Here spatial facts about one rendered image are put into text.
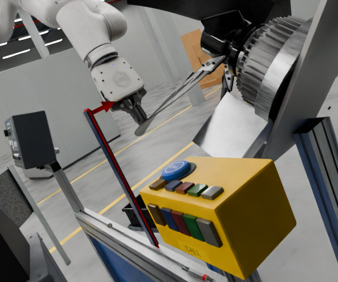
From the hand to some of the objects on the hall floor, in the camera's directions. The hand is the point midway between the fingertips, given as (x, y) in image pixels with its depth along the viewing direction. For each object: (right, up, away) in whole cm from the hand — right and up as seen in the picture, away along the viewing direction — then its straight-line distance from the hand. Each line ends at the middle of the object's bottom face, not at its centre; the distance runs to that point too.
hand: (139, 116), depth 79 cm
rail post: (+10, -107, +55) cm, 121 cm away
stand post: (+81, -83, +26) cm, 118 cm away
